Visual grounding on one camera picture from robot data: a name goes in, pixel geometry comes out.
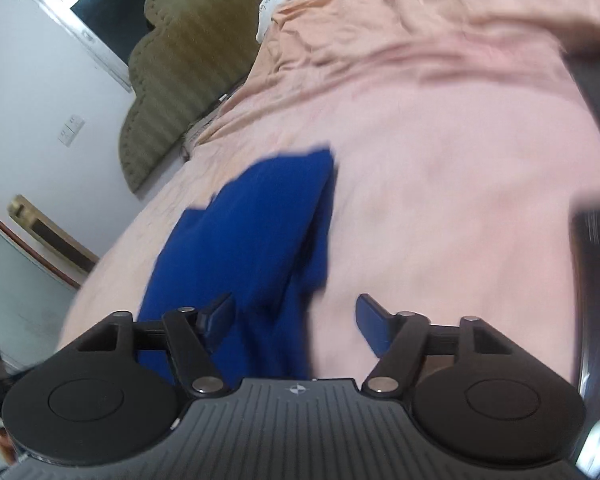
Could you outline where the pink blanket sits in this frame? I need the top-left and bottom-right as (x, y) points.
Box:
(55, 0), (600, 386)

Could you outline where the blue knit garment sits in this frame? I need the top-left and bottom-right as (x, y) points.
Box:
(137, 146), (338, 386)

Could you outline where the white mattress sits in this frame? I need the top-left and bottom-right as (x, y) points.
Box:
(182, 92), (241, 156)

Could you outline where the white framed window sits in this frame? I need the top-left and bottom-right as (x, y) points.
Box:
(32, 0), (166, 92)

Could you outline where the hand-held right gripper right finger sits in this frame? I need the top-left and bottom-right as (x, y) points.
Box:
(355, 292), (523, 398)

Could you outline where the white wall socket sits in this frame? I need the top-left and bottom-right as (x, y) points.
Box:
(57, 115), (86, 147)

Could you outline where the standing air conditioner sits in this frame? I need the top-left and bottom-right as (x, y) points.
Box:
(0, 195), (101, 291)

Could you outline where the olive green padded headboard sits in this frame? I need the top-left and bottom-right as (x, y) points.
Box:
(117, 0), (351, 193)

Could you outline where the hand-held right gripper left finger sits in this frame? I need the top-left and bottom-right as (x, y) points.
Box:
(72, 292), (236, 398)

